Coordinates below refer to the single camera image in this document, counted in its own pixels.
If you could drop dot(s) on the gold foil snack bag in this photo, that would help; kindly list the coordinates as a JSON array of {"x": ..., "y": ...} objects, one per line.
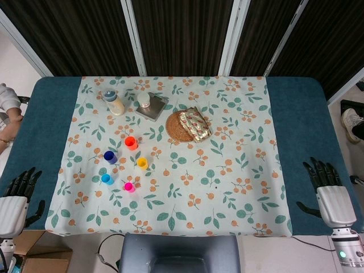
[{"x": 196, "y": 123}]

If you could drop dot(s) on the dark folding screen panel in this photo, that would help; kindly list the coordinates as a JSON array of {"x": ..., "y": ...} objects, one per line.
[
  {"x": 185, "y": 34},
  {"x": 264, "y": 28},
  {"x": 71, "y": 34},
  {"x": 335, "y": 34}
]

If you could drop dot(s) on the yellow plastic cup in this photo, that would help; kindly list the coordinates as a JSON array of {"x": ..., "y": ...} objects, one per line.
[{"x": 142, "y": 163}]

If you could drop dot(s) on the baby bottle with blue cap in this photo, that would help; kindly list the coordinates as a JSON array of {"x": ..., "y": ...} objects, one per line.
[{"x": 115, "y": 105}]

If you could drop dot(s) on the pink plastic cup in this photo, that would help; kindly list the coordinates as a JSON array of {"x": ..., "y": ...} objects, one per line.
[{"x": 129, "y": 187}]

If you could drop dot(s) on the teal table cover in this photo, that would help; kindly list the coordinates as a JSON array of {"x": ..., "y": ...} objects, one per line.
[{"x": 298, "y": 119}]

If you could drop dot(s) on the light blue plastic cup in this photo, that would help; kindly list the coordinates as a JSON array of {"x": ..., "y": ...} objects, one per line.
[{"x": 107, "y": 179}]

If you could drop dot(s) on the white shirt sleeve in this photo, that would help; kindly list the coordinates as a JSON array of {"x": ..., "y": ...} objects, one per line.
[{"x": 7, "y": 96}]

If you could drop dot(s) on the person's bare forearm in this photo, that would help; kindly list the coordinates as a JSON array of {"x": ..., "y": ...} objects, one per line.
[{"x": 7, "y": 133}]

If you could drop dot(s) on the white sneaker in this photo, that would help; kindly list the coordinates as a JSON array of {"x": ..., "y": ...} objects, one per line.
[{"x": 349, "y": 122}]

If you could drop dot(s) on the orange plastic cup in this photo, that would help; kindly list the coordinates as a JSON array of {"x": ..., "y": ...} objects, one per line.
[{"x": 131, "y": 143}]

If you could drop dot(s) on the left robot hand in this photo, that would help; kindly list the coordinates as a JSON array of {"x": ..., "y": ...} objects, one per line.
[{"x": 11, "y": 213}]

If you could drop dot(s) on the dark blue plastic cup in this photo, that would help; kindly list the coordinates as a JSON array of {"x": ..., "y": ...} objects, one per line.
[{"x": 109, "y": 157}]

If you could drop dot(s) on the square metal kitchen scale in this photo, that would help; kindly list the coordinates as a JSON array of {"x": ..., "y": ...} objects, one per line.
[{"x": 155, "y": 109}]

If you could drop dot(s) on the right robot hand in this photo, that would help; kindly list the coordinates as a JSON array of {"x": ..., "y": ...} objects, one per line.
[{"x": 335, "y": 204}]

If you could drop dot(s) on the small white jar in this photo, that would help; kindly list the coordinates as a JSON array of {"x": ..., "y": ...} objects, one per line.
[{"x": 144, "y": 99}]

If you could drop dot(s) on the round woven coaster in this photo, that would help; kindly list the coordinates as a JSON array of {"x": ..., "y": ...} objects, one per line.
[{"x": 175, "y": 128}]

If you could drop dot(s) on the floral print tablecloth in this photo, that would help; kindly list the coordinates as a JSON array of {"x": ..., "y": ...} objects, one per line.
[{"x": 199, "y": 199}]

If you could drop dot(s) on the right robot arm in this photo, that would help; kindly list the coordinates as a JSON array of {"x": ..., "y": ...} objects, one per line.
[{"x": 348, "y": 247}]

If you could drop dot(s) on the black trouser leg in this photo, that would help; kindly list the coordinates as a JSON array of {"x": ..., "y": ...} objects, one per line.
[{"x": 359, "y": 128}]

